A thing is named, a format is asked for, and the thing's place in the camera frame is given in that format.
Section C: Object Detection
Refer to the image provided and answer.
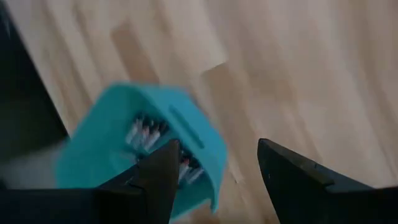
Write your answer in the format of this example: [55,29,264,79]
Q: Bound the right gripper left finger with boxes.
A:
[96,139,181,224]

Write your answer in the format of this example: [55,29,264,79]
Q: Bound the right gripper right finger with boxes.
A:
[256,138,374,224]

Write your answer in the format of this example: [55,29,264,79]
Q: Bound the silver AA battery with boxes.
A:
[125,119,141,146]
[138,123,152,149]
[146,124,162,152]
[186,167,205,185]
[178,158,190,183]

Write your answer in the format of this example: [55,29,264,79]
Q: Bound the bright teal plastic bin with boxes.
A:
[55,81,228,223]

